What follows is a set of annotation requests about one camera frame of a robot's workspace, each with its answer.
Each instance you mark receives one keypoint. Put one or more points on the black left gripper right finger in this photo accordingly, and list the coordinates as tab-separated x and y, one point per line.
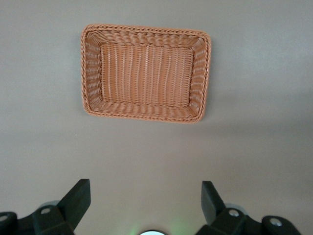
215	210

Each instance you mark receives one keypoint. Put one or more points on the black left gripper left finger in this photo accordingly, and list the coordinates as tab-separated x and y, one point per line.
68	208

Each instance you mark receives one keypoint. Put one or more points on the brown wicker basket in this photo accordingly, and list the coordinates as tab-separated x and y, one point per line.
146	73

